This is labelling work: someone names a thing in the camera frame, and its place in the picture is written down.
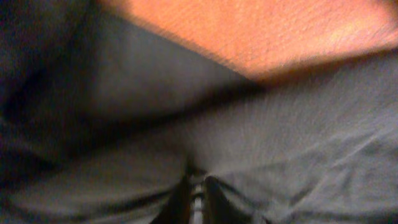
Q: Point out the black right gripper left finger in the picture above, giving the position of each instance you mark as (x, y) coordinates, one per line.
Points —
(177, 209)

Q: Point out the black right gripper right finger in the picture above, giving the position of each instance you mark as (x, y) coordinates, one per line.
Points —
(218, 209)

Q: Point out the black garment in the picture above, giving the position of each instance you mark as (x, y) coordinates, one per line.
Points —
(107, 105)

